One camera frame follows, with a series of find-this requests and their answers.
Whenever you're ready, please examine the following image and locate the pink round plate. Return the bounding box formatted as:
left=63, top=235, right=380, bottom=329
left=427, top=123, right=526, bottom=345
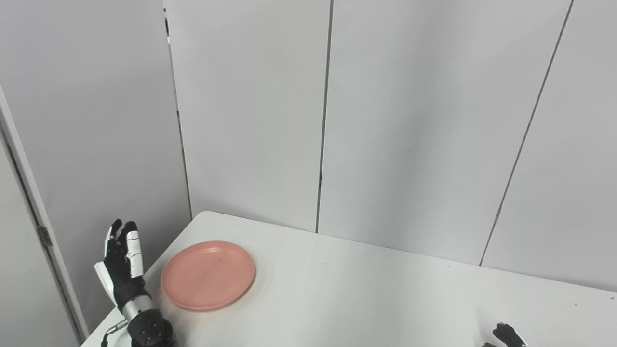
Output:
left=161, top=241, right=256, bottom=312

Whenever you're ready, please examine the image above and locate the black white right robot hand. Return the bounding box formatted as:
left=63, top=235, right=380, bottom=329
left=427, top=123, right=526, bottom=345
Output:
left=482, top=322, right=528, bottom=347

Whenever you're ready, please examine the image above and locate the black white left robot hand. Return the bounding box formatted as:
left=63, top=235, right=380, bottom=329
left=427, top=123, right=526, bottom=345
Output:
left=94, top=219, right=151, bottom=309

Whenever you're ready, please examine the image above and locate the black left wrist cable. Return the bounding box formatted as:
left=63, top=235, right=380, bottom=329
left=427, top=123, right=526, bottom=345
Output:
left=100, top=322, right=128, bottom=347

